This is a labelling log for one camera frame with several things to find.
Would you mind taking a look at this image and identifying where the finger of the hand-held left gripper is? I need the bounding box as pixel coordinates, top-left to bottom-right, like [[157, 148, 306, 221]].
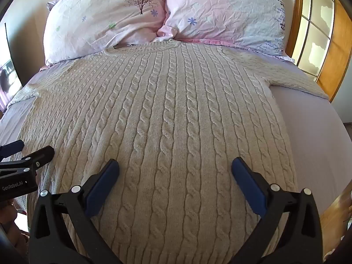
[[0, 140, 25, 157], [0, 146, 55, 172]]

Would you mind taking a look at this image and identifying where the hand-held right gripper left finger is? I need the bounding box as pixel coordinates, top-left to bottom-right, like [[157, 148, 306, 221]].
[[28, 159, 123, 264]]

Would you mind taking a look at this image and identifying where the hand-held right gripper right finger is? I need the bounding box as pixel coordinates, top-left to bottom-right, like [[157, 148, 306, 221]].
[[231, 157, 324, 264]]

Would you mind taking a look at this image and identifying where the beige cable-knit sweater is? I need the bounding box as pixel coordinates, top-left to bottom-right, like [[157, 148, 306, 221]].
[[10, 40, 329, 264]]

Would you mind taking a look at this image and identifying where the lilac bed sheet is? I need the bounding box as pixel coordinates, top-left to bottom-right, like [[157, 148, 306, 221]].
[[0, 39, 352, 226]]

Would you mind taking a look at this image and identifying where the dark framed picture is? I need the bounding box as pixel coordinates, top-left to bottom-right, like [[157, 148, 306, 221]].
[[0, 22, 24, 113]]

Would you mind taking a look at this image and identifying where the pink pillow with tree print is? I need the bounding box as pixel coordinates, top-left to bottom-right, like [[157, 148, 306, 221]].
[[43, 0, 169, 67]]

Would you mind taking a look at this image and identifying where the pink pillow with flower print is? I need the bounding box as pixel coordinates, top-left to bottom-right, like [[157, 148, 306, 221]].
[[157, 0, 286, 57]]

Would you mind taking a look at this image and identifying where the wooden headboard with glass panels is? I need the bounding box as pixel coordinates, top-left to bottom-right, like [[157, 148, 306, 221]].
[[284, 0, 352, 103]]

